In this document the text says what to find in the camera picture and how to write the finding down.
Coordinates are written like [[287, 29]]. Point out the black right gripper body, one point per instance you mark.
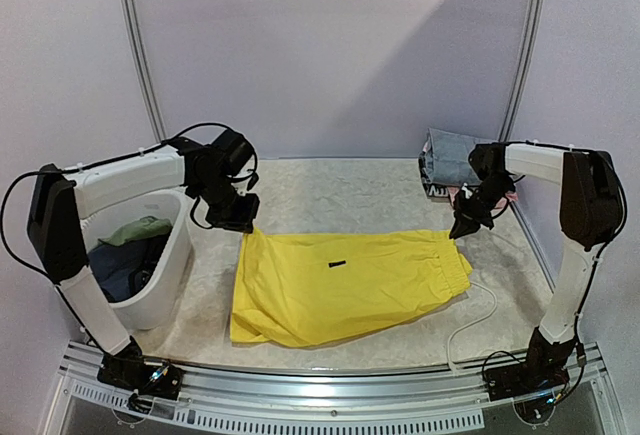
[[473, 210]]

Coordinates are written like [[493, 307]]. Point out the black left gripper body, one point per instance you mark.
[[228, 212]]

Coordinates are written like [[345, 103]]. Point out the grey button-up shirt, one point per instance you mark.
[[447, 158]]

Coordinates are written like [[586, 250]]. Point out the yellow shorts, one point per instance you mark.
[[307, 290]]

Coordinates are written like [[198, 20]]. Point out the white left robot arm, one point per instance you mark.
[[72, 208]]

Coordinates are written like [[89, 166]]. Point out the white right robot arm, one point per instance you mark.
[[592, 213]]

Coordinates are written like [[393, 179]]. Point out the white laundry basket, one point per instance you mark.
[[153, 305]]

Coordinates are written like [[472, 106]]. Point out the black white patterned garment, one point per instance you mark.
[[433, 190]]

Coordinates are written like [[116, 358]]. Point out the olive green garment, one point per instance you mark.
[[141, 229]]

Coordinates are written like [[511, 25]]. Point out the navy blue garment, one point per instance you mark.
[[123, 271]]

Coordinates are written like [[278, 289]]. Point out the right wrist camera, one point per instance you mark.
[[466, 192]]

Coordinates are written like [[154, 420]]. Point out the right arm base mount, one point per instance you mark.
[[543, 370]]

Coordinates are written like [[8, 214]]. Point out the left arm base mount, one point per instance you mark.
[[131, 370]]

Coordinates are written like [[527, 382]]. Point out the aluminium front rail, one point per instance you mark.
[[423, 400]]

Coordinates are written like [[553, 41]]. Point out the right aluminium corner post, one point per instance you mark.
[[525, 56]]

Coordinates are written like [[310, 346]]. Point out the aluminium corner post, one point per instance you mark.
[[525, 56], [142, 68]]

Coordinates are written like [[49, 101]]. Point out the left aluminium corner post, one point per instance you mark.
[[142, 68]]

